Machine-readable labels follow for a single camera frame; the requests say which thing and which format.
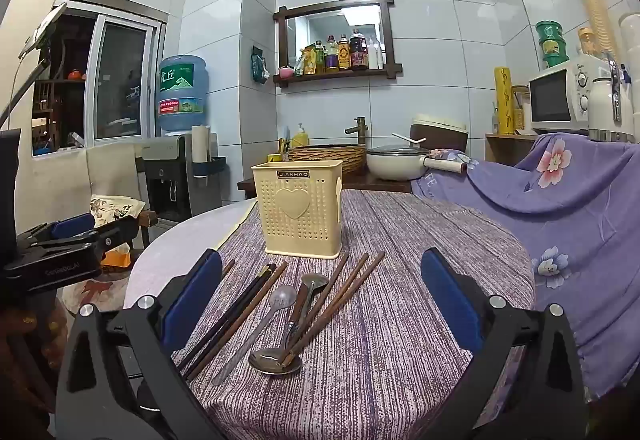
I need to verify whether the dark chopstick with gold band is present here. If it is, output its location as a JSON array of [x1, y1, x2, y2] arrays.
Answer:
[[181, 263, 277, 375], [176, 268, 262, 369]]

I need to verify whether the orange bag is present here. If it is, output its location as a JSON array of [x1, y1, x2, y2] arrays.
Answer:
[[100, 244, 132, 268]]

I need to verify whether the brown rice cooker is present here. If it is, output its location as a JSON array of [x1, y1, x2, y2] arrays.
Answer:
[[410, 114, 470, 156]]

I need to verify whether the blue water jug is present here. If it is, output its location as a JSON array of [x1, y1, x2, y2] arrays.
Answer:
[[157, 54, 210, 137]]

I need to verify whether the white electric kettle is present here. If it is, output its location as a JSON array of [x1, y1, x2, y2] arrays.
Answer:
[[587, 52, 637, 143]]

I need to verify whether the glass jar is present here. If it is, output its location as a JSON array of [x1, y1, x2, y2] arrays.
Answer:
[[511, 85, 531, 131]]

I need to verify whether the stack of white cups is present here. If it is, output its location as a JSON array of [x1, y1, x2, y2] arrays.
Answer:
[[619, 12, 640, 86]]

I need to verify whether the blue cup holder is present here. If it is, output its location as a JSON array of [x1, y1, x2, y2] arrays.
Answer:
[[192, 156, 226, 179]]

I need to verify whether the white pot with lid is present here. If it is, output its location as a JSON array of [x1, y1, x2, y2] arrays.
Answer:
[[366, 145, 481, 182]]

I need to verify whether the cream plastic utensil holder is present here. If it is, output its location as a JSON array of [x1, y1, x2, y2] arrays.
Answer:
[[251, 160, 344, 261]]

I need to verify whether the brass faucet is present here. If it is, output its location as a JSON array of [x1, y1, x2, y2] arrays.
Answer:
[[345, 116, 368, 146]]

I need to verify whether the white microwave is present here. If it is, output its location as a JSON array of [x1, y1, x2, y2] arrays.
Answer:
[[528, 52, 613, 136]]

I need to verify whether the phone on mount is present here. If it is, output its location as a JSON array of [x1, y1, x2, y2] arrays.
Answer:
[[20, 2, 68, 58]]

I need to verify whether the beige folding board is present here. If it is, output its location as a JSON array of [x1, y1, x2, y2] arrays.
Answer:
[[15, 142, 146, 241]]

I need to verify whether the wooden cabinet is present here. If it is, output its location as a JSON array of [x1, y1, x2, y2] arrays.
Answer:
[[485, 132, 541, 167]]

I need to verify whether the dark soy sauce bottle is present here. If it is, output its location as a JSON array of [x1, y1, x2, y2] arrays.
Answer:
[[349, 29, 369, 71]]

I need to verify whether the purple floral blanket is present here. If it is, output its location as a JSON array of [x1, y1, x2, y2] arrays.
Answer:
[[412, 132, 640, 401]]

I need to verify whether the purple striped tablecloth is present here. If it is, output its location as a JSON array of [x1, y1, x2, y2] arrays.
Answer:
[[172, 189, 536, 440]]

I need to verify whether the grey metal spoon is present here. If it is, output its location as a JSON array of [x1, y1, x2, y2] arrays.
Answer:
[[211, 285, 298, 387]]

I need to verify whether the white paper cup tube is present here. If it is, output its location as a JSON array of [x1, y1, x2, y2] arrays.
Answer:
[[191, 124, 211, 178]]

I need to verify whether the wooden framed mirror shelf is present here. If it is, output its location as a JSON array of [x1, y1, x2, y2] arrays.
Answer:
[[272, 0, 405, 88]]

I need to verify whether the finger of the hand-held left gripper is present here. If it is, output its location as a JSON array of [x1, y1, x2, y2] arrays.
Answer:
[[17, 214, 97, 248], [75, 216, 140, 255]]

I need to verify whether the green hanging packet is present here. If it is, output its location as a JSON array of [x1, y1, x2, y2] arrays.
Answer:
[[250, 45, 271, 85]]

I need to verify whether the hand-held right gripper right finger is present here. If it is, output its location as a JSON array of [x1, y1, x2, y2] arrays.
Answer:
[[420, 247, 587, 440]]

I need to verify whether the aluminium sliding window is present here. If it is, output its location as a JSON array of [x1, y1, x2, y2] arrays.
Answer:
[[32, 0, 168, 156]]

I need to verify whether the wicker basin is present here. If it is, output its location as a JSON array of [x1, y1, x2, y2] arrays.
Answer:
[[287, 144, 367, 176]]

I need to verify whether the clear bottle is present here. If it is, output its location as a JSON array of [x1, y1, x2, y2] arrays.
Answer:
[[367, 36, 385, 69]]

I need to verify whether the wooden handled metal spoon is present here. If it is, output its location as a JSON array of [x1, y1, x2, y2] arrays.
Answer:
[[248, 284, 312, 376]]

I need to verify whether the grey water dispenser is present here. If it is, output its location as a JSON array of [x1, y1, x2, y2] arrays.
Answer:
[[142, 132, 223, 223]]

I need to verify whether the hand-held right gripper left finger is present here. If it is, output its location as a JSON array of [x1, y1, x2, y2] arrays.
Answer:
[[56, 249, 223, 440]]

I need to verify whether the printed snack bag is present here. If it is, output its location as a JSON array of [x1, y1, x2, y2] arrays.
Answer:
[[90, 194, 146, 228]]

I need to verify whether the yellow wrapped roll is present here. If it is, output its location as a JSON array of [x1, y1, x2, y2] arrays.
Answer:
[[494, 66, 516, 136]]

